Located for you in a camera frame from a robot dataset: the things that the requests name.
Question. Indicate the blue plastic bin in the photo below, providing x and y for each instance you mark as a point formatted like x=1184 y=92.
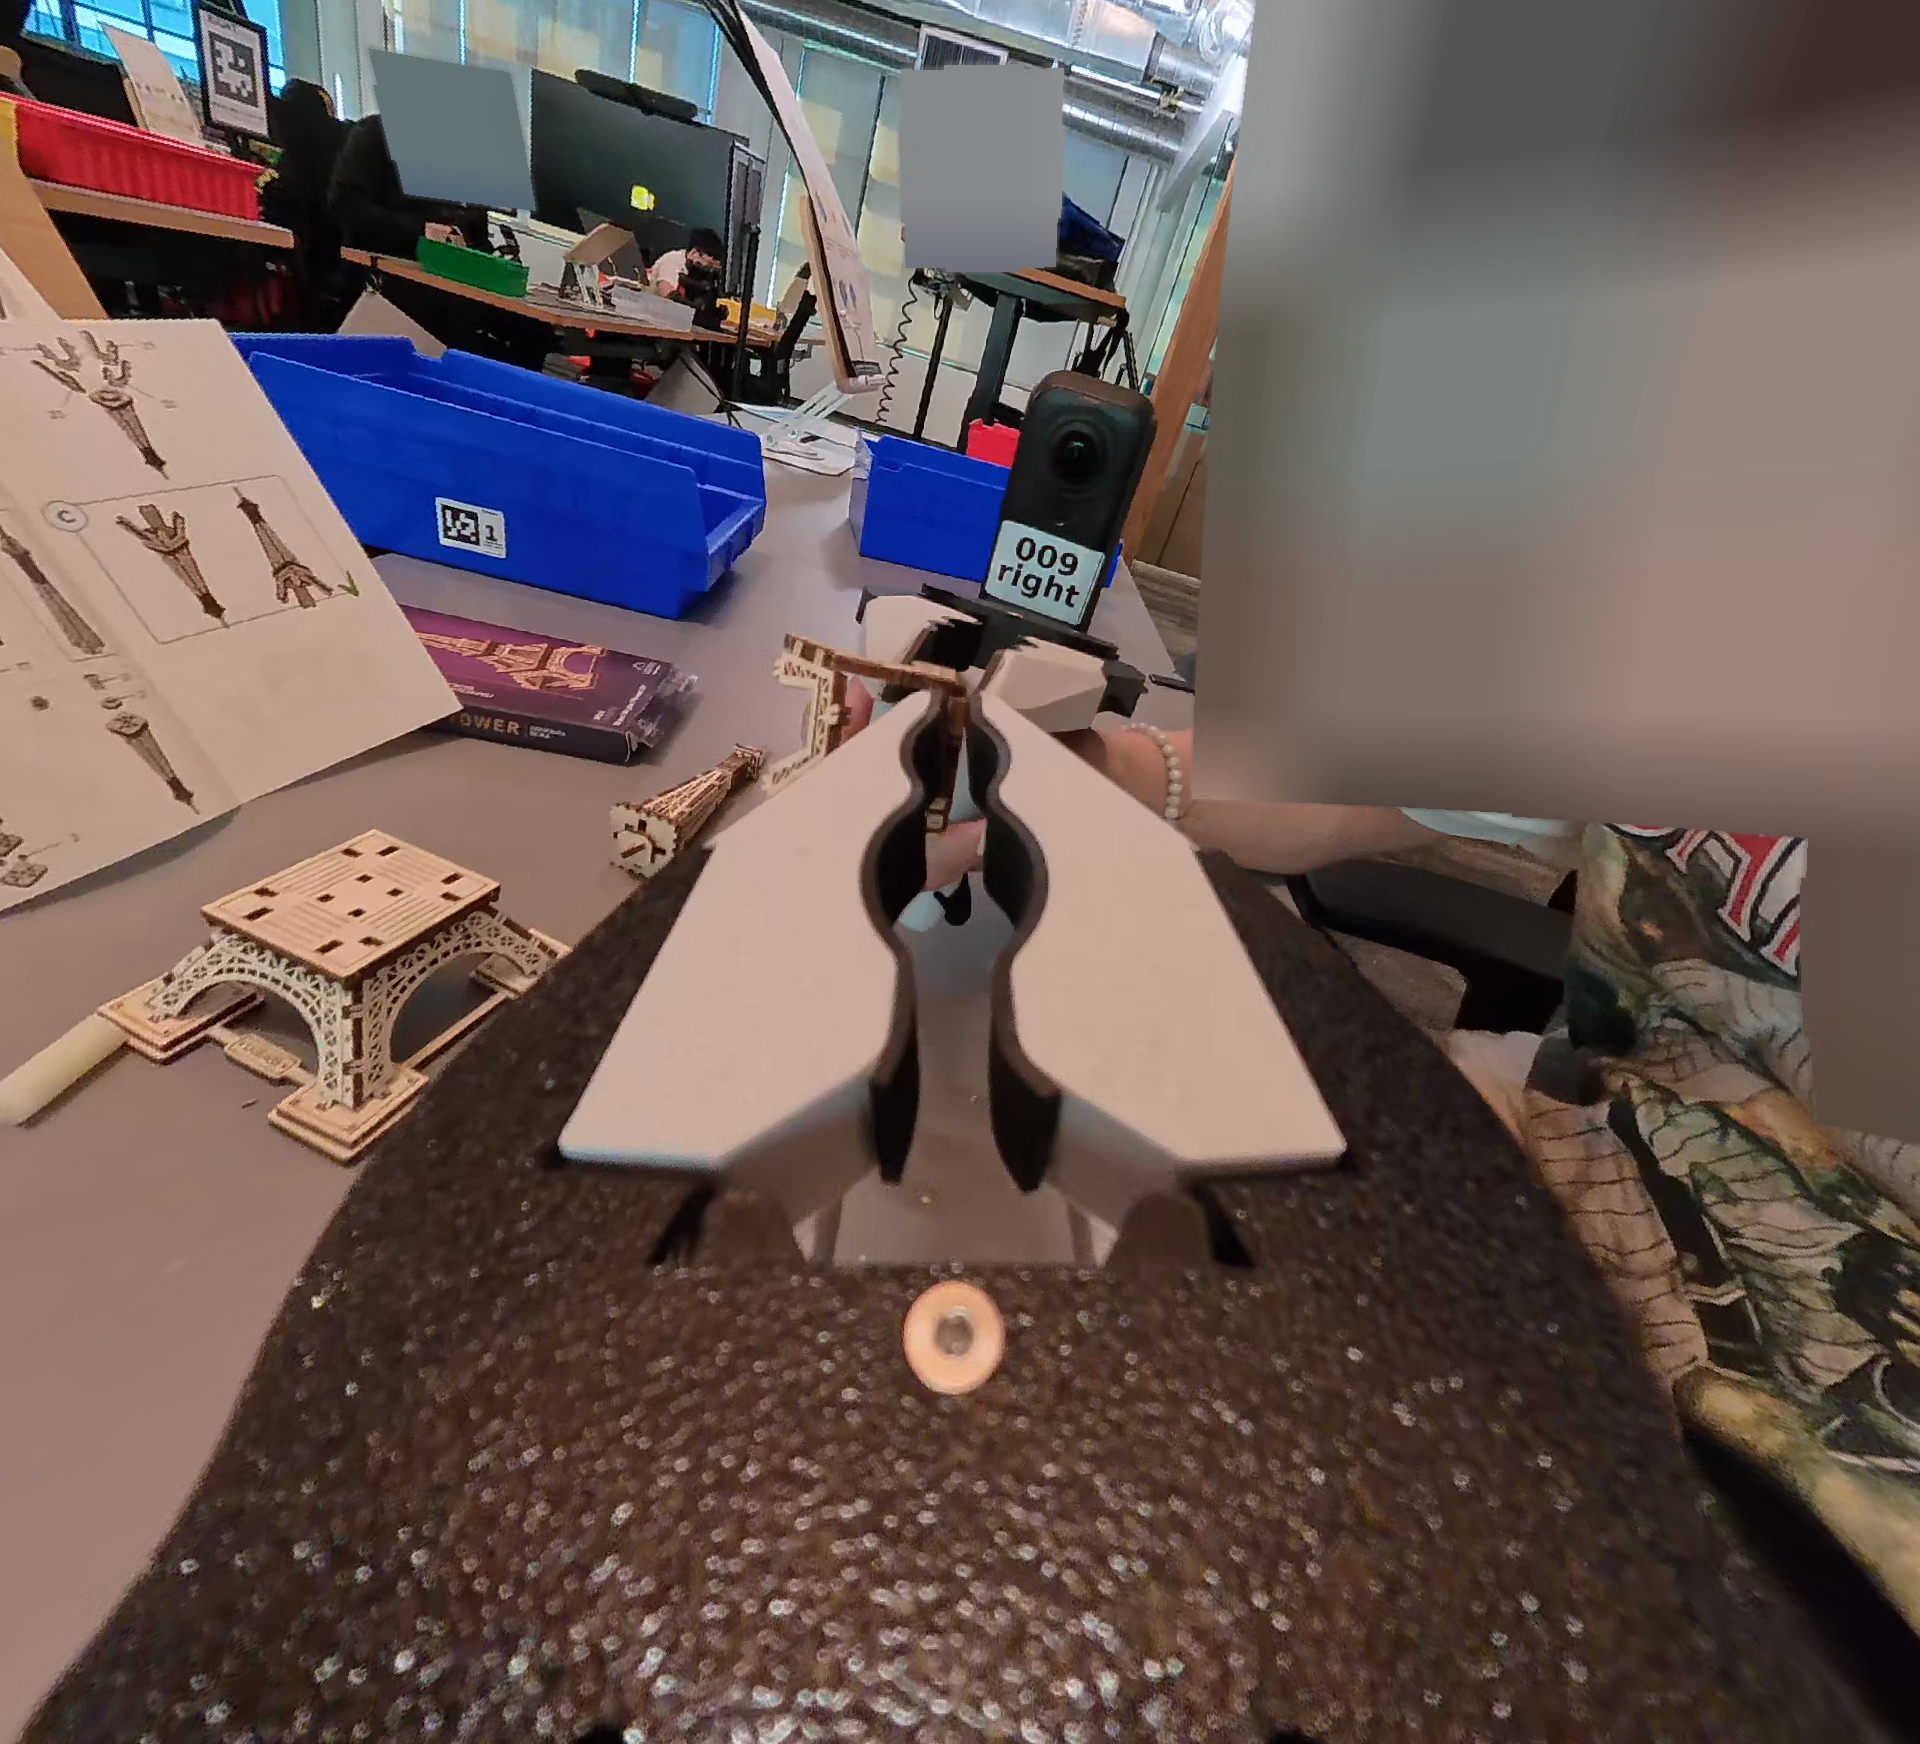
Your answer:
x=914 y=507

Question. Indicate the wooden office desk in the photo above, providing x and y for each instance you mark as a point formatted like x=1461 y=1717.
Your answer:
x=494 y=291

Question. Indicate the white instruction booklet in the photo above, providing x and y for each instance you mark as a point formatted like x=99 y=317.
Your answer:
x=225 y=694

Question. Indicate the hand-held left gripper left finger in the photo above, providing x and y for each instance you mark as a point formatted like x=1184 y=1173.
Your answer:
x=719 y=1023

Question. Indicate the small red bin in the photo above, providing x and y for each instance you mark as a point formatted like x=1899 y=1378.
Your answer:
x=991 y=442

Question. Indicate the wooden tower section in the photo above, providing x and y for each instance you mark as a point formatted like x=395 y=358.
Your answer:
x=818 y=709

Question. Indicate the wooden tower base model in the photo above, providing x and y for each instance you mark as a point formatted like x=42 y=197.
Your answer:
x=352 y=897

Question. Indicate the white folding stand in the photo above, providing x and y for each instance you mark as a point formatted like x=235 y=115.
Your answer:
x=809 y=432

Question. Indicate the long red bin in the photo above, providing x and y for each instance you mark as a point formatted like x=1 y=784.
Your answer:
x=135 y=161

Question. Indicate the long blue bin with tag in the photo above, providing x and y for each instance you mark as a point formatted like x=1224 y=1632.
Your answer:
x=601 y=528

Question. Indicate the purple puzzle box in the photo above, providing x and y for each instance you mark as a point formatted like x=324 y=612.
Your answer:
x=570 y=688

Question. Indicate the black standing desk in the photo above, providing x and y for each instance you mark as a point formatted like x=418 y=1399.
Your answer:
x=1050 y=291

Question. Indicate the black chair armrest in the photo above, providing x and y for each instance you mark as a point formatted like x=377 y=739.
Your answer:
x=1441 y=934

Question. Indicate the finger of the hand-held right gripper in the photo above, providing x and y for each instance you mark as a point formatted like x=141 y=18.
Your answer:
x=918 y=642
x=1056 y=694

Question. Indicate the wooden tower spire model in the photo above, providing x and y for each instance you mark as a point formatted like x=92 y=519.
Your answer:
x=683 y=806

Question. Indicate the black and white marker sign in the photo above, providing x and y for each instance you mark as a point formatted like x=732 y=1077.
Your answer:
x=233 y=70

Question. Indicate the black computer monitor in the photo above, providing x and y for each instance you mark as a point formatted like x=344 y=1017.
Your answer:
x=630 y=152

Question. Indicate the instruction sheet on clipboard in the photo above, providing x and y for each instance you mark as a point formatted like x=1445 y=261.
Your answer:
x=831 y=260

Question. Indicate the green plastic bin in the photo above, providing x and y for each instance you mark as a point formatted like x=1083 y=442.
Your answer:
x=472 y=267

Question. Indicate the person's right hand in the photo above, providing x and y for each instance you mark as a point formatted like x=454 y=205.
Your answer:
x=861 y=709

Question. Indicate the white printed shirt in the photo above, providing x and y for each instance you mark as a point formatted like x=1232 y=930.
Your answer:
x=1695 y=1173

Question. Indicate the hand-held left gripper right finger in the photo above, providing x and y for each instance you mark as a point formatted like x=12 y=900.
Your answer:
x=1169 y=1023

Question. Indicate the cream wax stick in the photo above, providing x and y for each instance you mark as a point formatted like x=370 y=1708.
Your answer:
x=53 y=1072

